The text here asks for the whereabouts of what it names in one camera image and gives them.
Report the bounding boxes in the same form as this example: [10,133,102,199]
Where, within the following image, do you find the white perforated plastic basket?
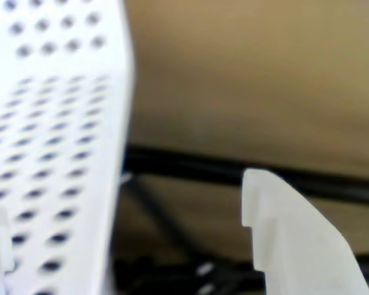
[0,0,136,295]

